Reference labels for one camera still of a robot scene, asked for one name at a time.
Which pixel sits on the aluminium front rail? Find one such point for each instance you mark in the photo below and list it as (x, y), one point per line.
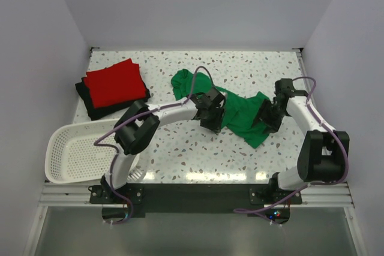
(210, 171)

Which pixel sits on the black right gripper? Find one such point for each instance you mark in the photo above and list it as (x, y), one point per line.
(272, 126)

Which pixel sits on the green t shirt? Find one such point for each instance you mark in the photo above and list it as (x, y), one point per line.
(239, 111)

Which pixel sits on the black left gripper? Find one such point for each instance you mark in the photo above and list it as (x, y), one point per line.
(215, 125)

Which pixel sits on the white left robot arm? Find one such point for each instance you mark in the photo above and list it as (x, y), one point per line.
(134, 131)

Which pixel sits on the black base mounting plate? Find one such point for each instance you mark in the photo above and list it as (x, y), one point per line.
(140, 199)

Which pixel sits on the folded red t shirt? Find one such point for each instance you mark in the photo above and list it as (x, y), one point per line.
(119, 83)

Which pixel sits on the white plastic basket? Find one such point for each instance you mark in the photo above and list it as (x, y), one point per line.
(71, 155)

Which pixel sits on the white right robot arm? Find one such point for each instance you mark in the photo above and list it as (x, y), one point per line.
(323, 158)

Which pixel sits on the folded black t shirt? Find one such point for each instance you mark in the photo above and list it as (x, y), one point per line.
(98, 113)

